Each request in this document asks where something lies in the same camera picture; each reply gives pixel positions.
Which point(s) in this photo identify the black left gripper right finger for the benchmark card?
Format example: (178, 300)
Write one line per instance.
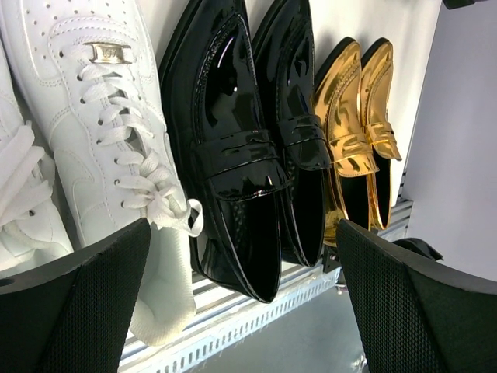
(415, 314)

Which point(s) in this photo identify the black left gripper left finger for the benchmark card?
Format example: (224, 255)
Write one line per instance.
(73, 314)

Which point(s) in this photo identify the gold loafer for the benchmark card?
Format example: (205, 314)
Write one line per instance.
(337, 86)
(375, 84)

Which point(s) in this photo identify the white left sneaker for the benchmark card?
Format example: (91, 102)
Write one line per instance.
(32, 232)

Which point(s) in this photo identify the white sneaker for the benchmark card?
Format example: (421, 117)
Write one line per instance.
(88, 74)
(32, 232)

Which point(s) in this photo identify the black patent left loafer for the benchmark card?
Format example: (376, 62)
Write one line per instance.
(225, 156)

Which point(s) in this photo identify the black patent loafer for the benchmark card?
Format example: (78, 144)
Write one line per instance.
(283, 51)
(225, 156)

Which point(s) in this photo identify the white right sneaker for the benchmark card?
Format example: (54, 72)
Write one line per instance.
(88, 74)

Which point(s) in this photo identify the black patent right loafer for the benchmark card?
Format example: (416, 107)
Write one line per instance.
(283, 51)

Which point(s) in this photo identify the grey slotted cable duct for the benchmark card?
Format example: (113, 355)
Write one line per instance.
(230, 327)

